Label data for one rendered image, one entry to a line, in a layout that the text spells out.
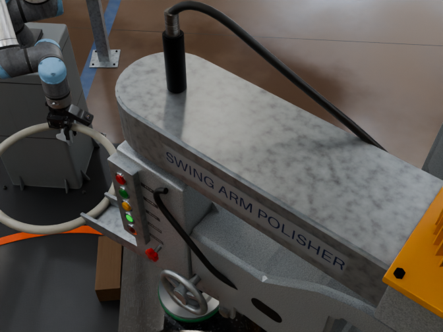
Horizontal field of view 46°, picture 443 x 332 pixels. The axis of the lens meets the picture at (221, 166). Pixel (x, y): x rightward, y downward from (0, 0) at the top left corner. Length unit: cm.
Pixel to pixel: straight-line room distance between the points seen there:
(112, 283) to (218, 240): 146
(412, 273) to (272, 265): 40
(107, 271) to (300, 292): 167
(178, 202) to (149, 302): 76
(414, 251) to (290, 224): 20
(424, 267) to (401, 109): 290
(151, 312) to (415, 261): 112
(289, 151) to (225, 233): 32
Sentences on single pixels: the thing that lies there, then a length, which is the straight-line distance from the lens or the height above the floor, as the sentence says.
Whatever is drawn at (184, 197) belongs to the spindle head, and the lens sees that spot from 110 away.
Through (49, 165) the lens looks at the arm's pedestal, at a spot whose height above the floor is 21.
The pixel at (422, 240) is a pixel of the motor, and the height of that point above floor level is 172.
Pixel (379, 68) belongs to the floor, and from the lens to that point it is 398.
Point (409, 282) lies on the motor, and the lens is 82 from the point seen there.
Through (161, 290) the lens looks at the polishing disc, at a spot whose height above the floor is 85.
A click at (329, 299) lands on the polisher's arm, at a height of 149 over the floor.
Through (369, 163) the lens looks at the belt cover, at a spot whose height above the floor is 169.
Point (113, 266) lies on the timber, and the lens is 265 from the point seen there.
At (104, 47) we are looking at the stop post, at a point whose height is 14.
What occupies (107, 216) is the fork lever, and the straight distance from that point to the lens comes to 185.
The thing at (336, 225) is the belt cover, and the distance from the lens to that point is 87.
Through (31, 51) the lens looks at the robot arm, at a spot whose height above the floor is 123.
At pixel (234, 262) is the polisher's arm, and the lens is 117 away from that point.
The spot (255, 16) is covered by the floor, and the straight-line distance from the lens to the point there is 433.
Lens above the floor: 239
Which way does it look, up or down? 50 degrees down
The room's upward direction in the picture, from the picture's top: 1 degrees clockwise
